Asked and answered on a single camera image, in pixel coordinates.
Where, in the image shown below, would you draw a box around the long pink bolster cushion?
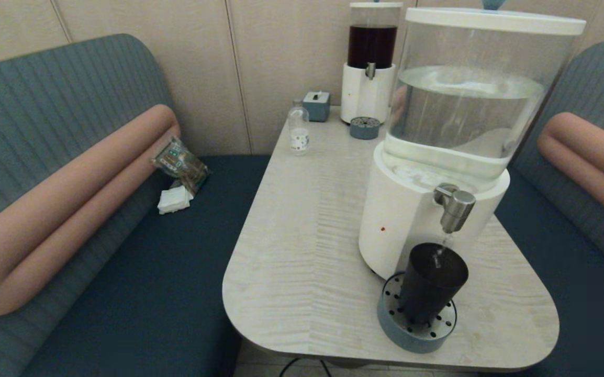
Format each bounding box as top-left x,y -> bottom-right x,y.
0,104 -> 181,317

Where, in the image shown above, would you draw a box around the small dark tea dispenser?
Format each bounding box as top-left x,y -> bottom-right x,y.
340,2 -> 404,125

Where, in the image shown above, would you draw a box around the large blue drip tray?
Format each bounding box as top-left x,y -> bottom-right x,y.
377,271 -> 457,354

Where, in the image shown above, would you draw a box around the silver water dispenser tap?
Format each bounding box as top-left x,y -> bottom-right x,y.
434,183 -> 476,235

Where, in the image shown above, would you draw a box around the black floor cable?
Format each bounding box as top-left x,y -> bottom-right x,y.
279,358 -> 332,377

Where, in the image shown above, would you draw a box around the small blue drip tray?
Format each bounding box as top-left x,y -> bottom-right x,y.
350,116 -> 381,140

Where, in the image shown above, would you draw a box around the small clear bottle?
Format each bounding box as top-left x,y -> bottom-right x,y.
288,99 -> 310,156

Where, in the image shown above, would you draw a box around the empty teal bench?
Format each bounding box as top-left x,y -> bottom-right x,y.
493,41 -> 604,377

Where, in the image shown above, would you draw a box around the large white water dispenser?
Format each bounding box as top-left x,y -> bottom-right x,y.
359,6 -> 587,281

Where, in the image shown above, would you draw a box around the small blue tissue box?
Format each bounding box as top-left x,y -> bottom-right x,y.
303,92 -> 331,123

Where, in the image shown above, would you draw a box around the black plastic cup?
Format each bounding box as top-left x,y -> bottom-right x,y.
397,242 -> 469,325

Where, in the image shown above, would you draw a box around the clear snack packet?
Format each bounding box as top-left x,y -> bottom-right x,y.
150,136 -> 209,195

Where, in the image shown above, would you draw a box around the white folded napkins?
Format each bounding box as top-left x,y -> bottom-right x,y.
157,185 -> 194,215

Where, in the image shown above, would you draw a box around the teal bench with snack packet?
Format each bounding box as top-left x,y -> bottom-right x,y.
0,34 -> 272,377

